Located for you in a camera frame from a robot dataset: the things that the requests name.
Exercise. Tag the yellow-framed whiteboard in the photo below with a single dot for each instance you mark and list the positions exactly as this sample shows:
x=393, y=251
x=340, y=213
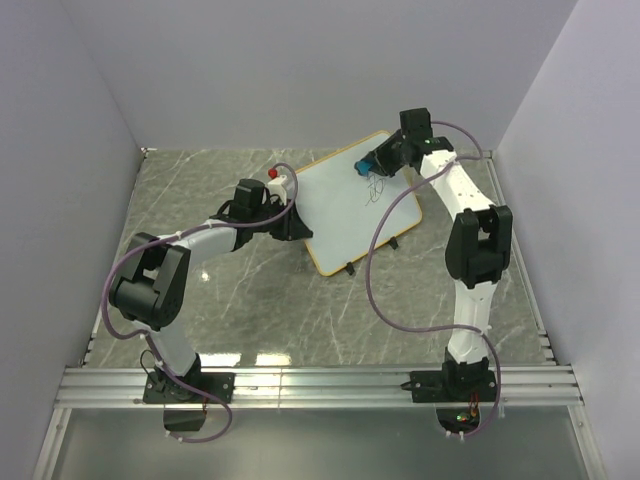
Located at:
x=342, y=208

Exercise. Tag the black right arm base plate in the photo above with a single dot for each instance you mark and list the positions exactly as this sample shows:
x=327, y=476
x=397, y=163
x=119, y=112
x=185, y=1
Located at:
x=439, y=387

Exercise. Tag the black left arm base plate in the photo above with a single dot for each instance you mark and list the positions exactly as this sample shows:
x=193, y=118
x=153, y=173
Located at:
x=161, y=389

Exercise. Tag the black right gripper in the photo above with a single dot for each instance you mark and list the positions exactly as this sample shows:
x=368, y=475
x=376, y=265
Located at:
x=379, y=155

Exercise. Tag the blue bone-shaped whiteboard eraser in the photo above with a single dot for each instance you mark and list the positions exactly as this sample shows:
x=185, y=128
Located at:
x=364, y=166

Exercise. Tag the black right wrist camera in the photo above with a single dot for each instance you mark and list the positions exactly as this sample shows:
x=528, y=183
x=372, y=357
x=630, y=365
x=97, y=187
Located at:
x=416, y=125

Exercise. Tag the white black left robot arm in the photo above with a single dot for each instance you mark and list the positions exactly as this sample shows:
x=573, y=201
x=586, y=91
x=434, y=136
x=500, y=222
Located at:
x=148, y=288

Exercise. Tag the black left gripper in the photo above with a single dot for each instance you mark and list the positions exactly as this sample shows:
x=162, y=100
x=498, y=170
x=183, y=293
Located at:
x=292, y=226

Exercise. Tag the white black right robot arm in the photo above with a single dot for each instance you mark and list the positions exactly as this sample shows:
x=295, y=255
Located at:
x=477, y=253

